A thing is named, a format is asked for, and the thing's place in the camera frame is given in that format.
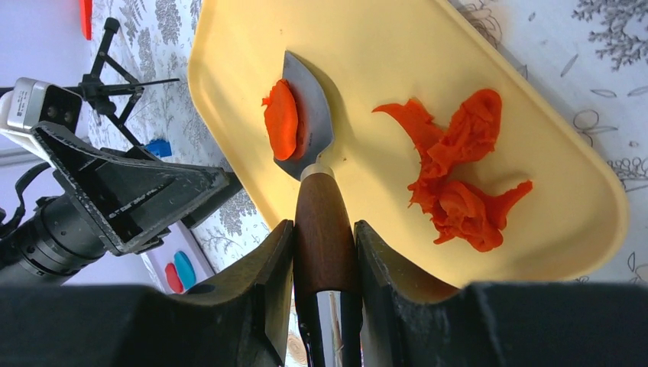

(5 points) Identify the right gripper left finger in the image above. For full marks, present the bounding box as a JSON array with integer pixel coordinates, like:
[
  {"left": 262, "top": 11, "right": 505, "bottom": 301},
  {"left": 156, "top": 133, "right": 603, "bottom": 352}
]
[{"left": 1, "top": 220, "right": 294, "bottom": 366}]

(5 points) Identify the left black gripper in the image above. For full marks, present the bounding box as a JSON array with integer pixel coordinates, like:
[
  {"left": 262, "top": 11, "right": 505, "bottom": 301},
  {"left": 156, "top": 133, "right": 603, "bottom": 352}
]
[{"left": 1, "top": 122, "right": 242, "bottom": 285}]

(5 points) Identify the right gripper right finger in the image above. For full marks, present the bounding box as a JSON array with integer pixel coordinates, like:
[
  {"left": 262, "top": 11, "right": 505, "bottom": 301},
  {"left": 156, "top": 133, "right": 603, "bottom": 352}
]
[{"left": 355, "top": 220, "right": 647, "bottom": 366}]

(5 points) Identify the purple tray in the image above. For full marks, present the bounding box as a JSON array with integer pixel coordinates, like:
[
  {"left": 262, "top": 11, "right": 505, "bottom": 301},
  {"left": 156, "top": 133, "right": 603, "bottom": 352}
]
[{"left": 140, "top": 222, "right": 215, "bottom": 294}]

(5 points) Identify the metal dough scraper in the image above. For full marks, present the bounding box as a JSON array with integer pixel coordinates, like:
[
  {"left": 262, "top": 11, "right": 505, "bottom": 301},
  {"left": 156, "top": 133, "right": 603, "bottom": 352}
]
[{"left": 279, "top": 51, "right": 362, "bottom": 366}]

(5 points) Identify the red dough scrap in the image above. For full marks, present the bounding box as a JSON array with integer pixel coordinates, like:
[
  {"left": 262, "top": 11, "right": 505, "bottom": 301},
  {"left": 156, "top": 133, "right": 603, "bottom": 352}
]
[{"left": 371, "top": 88, "right": 534, "bottom": 254}]

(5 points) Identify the red dough ball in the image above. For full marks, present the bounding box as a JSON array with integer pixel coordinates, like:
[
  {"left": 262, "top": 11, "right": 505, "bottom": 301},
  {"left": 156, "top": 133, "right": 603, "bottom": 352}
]
[{"left": 261, "top": 79, "right": 303, "bottom": 161}]

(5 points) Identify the yellow tray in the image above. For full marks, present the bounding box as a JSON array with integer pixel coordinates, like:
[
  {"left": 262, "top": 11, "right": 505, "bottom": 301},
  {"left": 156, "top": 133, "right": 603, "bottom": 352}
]
[{"left": 188, "top": 1, "right": 629, "bottom": 287}]

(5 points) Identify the flat blue dough disc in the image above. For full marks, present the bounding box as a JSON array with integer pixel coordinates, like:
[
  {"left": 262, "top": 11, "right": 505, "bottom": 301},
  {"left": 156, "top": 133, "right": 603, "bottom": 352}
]
[{"left": 173, "top": 251, "right": 197, "bottom": 290}]

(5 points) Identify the flat red dough disc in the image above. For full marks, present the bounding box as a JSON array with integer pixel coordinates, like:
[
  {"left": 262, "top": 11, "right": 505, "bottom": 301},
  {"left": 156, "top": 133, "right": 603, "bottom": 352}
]
[{"left": 164, "top": 263, "right": 184, "bottom": 294}]

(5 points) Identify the small blue dough piece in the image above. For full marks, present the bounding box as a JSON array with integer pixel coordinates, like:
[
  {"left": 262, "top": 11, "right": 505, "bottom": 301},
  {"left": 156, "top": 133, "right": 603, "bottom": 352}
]
[{"left": 144, "top": 138, "right": 173, "bottom": 158}]

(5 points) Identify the black mini tripod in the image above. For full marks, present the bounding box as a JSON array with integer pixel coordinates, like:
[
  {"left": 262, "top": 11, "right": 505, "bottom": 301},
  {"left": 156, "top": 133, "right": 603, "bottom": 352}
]
[{"left": 70, "top": 18, "right": 179, "bottom": 146}]

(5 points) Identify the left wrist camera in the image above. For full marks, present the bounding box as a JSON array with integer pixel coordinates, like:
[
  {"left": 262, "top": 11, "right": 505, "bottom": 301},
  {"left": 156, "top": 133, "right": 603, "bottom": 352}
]
[{"left": 1, "top": 77, "right": 83, "bottom": 160}]

